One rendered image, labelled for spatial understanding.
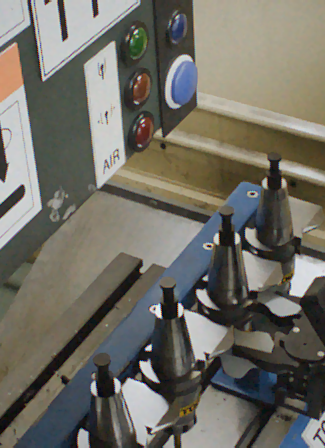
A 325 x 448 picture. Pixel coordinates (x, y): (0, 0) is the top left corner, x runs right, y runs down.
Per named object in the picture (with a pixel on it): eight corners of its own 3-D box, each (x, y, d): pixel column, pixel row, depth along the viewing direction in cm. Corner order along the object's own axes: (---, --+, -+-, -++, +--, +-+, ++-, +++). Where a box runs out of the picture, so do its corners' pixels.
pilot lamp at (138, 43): (151, 52, 65) (149, 20, 63) (132, 68, 63) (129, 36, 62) (143, 50, 65) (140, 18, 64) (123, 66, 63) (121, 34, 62)
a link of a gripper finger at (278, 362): (228, 365, 108) (313, 381, 106) (228, 355, 107) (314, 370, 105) (239, 334, 112) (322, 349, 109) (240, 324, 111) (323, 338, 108)
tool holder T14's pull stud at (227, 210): (221, 231, 108) (221, 203, 106) (237, 235, 107) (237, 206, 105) (216, 242, 107) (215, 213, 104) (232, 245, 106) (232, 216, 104)
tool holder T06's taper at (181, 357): (157, 341, 106) (153, 290, 102) (200, 348, 105) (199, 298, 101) (143, 372, 103) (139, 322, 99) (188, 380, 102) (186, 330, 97)
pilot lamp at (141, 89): (154, 96, 67) (152, 66, 65) (135, 113, 65) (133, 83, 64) (146, 94, 67) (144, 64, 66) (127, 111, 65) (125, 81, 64)
